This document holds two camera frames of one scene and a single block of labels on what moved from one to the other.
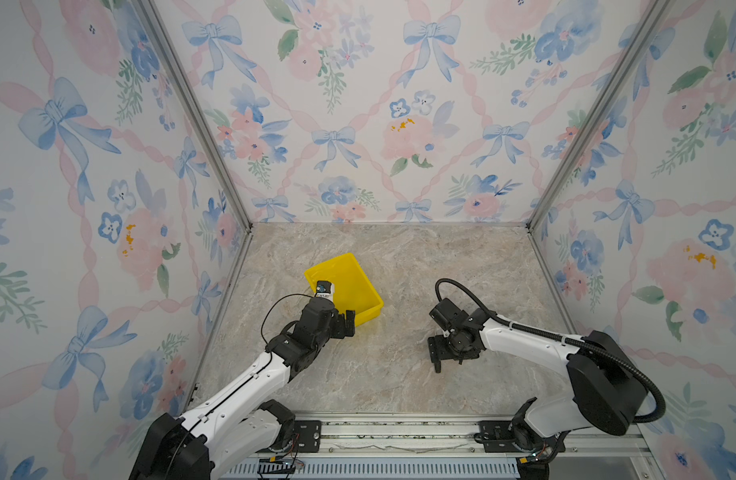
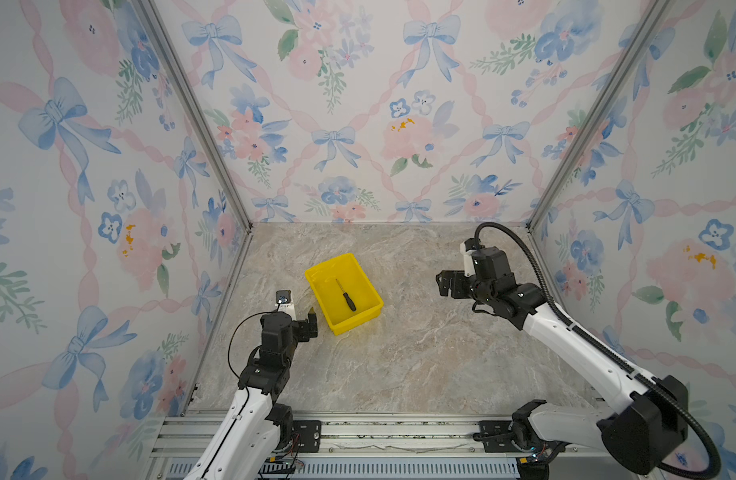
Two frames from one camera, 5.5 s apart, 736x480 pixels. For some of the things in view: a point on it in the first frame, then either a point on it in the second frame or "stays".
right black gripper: [436, 351] -> [455, 277]
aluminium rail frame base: [421, 447] stays
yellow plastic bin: [353, 289] stays
